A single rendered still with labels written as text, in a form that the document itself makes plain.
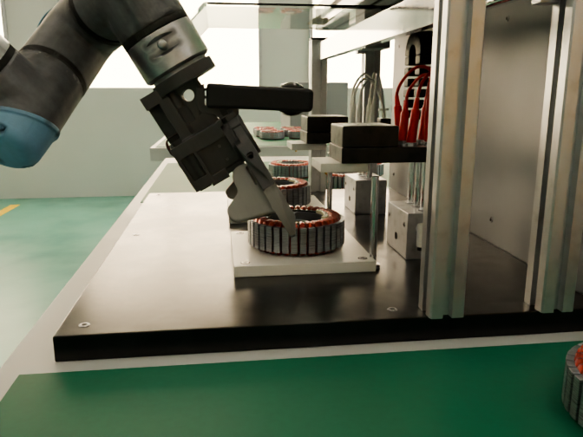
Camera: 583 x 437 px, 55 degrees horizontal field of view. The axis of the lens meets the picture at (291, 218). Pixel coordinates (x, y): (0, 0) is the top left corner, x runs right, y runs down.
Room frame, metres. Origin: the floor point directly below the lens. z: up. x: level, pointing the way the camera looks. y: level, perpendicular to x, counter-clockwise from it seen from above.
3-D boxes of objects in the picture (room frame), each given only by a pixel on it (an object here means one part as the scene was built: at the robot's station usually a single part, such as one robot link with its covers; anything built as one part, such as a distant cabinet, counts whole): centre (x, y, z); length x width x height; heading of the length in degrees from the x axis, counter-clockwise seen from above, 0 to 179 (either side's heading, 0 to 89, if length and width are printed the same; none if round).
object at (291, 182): (0.87, 0.03, 0.80); 0.11 x 0.11 x 0.04
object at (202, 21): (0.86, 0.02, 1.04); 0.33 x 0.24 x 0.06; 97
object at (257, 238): (0.63, -0.01, 0.80); 0.11 x 0.11 x 0.04
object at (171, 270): (0.75, -0.01, 0.76); 0.64 x 0.47 x 0.02; 7
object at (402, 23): (0.76, -0.09, 1.03); 0.62 x 0.01 x 0.03; 7
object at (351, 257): (0.63, -0.01, 0.78); 0.15 x 0.15 x 0.01; 7
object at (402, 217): (0.65, -0.15, 0.80); 0.07 x 0.05 x 0.06; 7
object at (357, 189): (0.89, -0.12, 0.80); 0.07 x 0.05 x 0.06; 7
